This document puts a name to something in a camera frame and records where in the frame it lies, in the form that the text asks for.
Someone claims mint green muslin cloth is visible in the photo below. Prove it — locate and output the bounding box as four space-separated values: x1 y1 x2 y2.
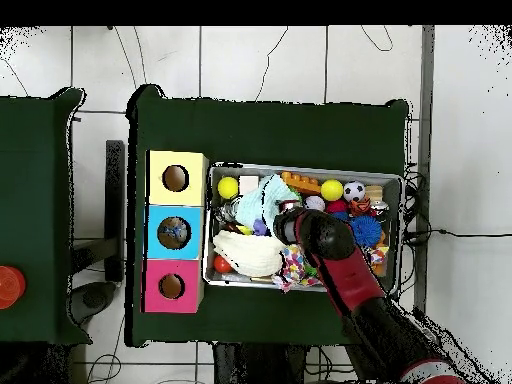
234 174 304 237

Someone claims pale yellow muslin cloth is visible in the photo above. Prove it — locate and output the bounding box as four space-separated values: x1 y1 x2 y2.
211 230 287 279

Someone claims colourful polka-dot cloth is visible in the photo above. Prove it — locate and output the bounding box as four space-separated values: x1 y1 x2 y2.
271 243 321 293

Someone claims wooden box with three holes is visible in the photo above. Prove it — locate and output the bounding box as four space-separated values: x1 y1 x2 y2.
143 149 211 315

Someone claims clear mesh bin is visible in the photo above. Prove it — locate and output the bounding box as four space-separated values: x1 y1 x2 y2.
203 161 405 297

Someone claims small wooden cube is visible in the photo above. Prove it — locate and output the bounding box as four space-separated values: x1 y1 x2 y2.
239 175 261 196

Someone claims yellow smiley ball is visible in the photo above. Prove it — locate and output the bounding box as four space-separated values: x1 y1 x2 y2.
217 176 241 201

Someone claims orange plastic toy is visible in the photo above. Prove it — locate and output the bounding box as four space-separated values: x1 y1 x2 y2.
279 171 323 196

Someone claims white baseball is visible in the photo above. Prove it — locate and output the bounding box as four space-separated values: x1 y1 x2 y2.
305 195 327 213

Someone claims red ball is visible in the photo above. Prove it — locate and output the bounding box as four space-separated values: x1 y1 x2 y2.
212 254 233 275

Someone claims plain yellow ball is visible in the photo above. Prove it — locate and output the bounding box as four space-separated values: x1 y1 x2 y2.
320 179 345 202

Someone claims black and white soccer ball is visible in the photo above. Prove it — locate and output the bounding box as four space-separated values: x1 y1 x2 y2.
342 180 366 203

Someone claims blue spiky rubber ball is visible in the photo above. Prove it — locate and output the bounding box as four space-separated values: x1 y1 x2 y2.
351 215 385 247

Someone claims black chair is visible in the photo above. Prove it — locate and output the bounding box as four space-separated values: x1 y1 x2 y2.
70 139 128 325

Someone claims green cloth side table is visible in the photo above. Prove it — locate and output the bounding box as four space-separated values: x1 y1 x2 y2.
0 87 88 345

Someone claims red plastic cup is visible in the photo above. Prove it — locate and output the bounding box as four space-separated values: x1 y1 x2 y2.
0 265 27 311

